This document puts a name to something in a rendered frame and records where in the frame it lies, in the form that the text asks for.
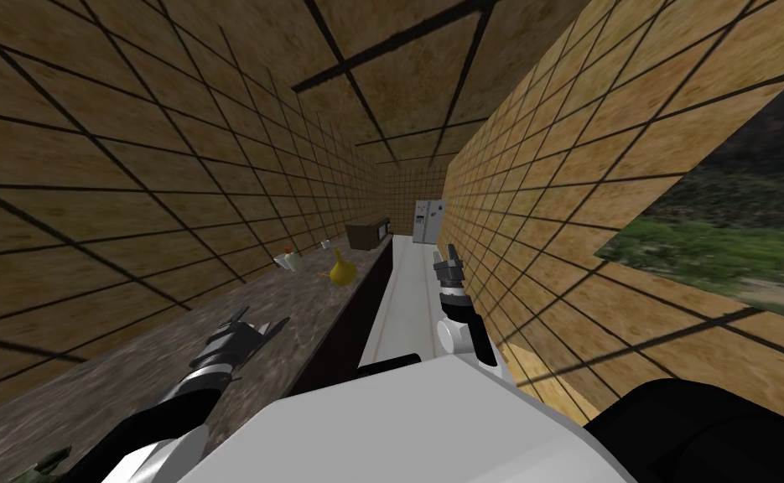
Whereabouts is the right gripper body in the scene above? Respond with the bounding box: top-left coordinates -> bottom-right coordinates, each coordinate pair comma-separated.
432,258 -> 467,291

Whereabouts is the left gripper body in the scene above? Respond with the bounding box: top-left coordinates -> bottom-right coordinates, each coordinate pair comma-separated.
194,319 -> 267,374

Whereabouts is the silver refrigerator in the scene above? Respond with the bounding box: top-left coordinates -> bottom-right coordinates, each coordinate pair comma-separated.
411,200 -> 447,246

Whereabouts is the dark counter cabinet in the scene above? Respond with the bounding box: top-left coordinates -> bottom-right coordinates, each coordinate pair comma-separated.
287,236 -> 395,398

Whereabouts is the brown microwave oven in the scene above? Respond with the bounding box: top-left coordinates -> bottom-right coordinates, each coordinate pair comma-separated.
345,216 -> 392,252

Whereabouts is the yellow gourd-shaped vase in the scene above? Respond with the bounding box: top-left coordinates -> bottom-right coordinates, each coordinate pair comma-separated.
317,247 -> 359,288

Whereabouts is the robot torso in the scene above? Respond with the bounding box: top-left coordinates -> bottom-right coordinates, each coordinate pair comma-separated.
175,354 -> 637,483

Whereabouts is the green leafy object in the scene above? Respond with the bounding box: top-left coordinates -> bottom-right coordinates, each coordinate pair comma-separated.
8,445 -> 75,483

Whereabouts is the window with green landscape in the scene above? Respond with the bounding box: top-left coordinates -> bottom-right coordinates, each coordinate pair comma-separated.
594,63 -> 784,325

